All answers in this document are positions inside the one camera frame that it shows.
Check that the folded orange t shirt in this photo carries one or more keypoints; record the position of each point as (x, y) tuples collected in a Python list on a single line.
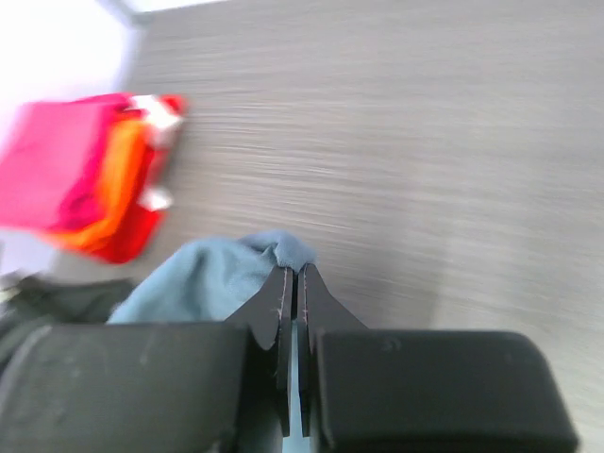
[(121, 179)]

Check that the grey blue t shirt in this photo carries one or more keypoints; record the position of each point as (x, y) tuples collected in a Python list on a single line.
[(209, 279)]

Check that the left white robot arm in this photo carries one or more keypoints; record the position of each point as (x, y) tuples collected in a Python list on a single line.
[(31, 302)]

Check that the folded pink t shirt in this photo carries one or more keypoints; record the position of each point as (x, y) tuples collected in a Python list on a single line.
[(51, 161)]

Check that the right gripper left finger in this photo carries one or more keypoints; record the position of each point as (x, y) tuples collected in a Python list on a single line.
[(268, 316)]

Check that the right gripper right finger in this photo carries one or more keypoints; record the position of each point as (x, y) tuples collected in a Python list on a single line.
[(317, 309)]

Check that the folded red t shirt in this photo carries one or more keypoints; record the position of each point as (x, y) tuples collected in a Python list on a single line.
[(163, 116)]

